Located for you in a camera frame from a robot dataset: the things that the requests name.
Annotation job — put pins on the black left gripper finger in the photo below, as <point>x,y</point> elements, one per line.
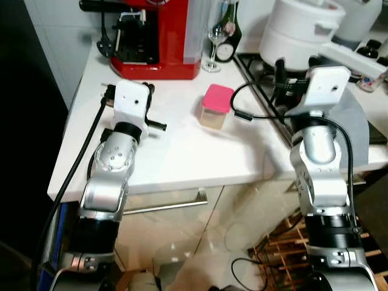
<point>149,91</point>

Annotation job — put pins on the grey robot leg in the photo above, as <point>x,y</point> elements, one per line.
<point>142,282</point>
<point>223,288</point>

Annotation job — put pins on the wooden slatted rack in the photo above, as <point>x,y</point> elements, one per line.
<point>285,242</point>

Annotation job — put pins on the grey robot right leg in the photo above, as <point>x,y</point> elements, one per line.
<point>223,288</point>

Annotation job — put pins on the dark green bottle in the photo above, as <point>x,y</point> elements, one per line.
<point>230,51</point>

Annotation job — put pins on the clear wine glass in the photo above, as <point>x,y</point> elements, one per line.
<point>217,36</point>

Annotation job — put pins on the grey cloth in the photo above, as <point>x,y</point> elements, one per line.
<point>359,121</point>

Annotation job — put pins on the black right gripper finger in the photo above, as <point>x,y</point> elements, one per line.
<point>281,68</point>

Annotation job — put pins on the grey robot left leg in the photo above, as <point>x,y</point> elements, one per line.
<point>142,282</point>

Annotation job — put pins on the translucent plastic canister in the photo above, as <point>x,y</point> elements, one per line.
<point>357,18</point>

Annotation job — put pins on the cream kitchen cabinet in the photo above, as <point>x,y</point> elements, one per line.
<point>242,206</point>

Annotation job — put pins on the pink lidded food container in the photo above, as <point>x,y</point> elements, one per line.
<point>217,97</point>

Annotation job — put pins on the steel gas hob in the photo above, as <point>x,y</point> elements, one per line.
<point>260,73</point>

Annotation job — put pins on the clear spice bottle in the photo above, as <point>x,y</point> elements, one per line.
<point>370,82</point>

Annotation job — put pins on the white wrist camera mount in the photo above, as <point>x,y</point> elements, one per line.
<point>327,85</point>
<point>130,97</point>

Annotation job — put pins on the red coffee machine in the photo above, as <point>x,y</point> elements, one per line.
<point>173,36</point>

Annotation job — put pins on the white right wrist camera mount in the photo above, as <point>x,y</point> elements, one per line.
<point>327,85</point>

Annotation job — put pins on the black capped sauce bottle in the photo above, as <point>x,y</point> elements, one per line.
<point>370,51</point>

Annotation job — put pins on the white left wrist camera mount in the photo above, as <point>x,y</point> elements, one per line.
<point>130,97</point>

